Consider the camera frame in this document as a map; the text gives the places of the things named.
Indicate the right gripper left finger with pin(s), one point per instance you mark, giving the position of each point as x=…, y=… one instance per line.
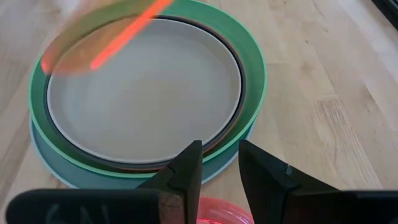
x=180, y=186

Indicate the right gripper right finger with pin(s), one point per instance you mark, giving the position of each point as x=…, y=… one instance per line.
x=280, y=199

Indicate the translucent pink plastic plate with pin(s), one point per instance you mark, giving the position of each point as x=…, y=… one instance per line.
x=224, y=211

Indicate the pale grey plastic plate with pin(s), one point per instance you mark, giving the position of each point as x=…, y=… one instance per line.
x=149, y=99

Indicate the teal plastic plate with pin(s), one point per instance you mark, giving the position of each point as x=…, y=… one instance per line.
x=77, y=177

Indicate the stack of plates red top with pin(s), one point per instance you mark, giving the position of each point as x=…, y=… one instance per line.
x=248, y=46

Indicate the translucent orange plastic plate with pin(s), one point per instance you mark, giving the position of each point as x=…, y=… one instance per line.
x=77, y=46

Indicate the black aluminium table frame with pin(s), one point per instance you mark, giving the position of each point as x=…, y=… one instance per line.
x=390, y=7

